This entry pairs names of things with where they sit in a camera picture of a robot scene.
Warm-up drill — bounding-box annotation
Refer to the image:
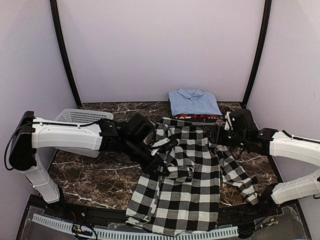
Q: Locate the black frame post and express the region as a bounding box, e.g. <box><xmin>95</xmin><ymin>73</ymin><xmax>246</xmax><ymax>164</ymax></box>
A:
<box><xmin>241</xmin><ymin>0</ymin><xmax>272</xmax><ymax>109</ymax></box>
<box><xmin>49</xmin><ymin>0</ymin><xmax>82</xmax><ymax>108</ymax></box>

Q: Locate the white slotted cable duct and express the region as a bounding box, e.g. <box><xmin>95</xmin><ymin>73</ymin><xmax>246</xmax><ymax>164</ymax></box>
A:
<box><xmin>32</xmin><ymin>213</ymin><xmax>239</xmax><ymax>240</ymax></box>

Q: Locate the left black frame post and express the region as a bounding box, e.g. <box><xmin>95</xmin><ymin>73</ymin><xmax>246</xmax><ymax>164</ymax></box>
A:
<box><xmin>49</xmin><ymin>0</ymin><xmax>82</xmax><ymax>108</ymax></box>

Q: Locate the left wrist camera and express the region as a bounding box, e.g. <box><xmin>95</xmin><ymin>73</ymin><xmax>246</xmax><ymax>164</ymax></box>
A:
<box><xmin>161</xmin><ymin>138</ymin><xmax>179</xmax><ymax>152</ymax></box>

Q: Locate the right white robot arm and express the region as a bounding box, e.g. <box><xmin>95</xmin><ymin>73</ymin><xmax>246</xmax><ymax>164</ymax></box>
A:
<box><xmin>209</xmin><ymin>109</ymin><xmax>320</xmax><ymax>217</ymax></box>

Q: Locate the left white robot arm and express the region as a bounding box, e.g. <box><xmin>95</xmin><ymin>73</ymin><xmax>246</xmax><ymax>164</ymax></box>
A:
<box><xmin>3</xmin><ymin>111</ymin><xmax>170</xmax><ymax>218</ymax></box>

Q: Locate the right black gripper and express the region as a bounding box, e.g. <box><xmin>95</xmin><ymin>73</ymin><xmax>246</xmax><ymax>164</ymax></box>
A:
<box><xmin>206</xmin><ymin>124</ymin><xmax>248</xmax><ymax>149</ymax></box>

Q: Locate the folded red black shirt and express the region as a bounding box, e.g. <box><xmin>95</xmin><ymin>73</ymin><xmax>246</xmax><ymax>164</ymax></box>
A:
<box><xmin>173</xmin><ymin>114</ymin><xmax>223</xmax><ymax>123</ymax></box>

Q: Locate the folded light blue shirt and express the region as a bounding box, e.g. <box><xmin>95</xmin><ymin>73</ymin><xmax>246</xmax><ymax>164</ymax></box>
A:
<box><xmin>168</xmin><ymin>88</ymin><xmax>222</xmax><ymax>116</ymax></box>

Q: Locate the black front rail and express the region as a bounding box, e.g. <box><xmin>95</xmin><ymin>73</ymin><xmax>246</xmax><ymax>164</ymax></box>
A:
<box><xmin>28</xmin><ymin>194</ymin><xmax>288</xmax><ymax>227</ymax></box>

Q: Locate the grey plastic basket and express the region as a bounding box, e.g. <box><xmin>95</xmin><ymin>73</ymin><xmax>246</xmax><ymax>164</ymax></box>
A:
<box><xmin>54</xmin><ymin>108</ymin><xmax>114</xmax><ymax>158</ymax></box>

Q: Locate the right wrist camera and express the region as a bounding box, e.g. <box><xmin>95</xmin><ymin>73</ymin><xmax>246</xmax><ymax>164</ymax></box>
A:
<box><xmin>224</xmin><ymin>109</ymin><xmax>233</xmax><ymax>131</ymax></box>

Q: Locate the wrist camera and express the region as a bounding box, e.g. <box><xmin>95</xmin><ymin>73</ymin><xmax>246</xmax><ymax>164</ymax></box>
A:
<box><xmin>161</xmin><ymin>138</ymin><xmax>179</xmax><ymax>152</ymax></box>
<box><xmin>224</xmin><ymin>109</ymin><xmax>233</xmax><ymax>131</ymax></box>

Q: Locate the right black frame post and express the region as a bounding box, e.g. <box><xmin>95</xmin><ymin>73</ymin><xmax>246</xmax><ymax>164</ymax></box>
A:
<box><xmin>241</xmin><ymin>0</ymin><xmax>272</xmax><ymax>109</ymax></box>

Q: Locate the black white plaid shirt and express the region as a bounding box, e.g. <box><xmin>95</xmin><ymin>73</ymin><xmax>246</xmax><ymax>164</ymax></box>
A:
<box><xmin>126</xmin><ymin>117</ymin><xmax>258</xmax><ymax>237</ymax></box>

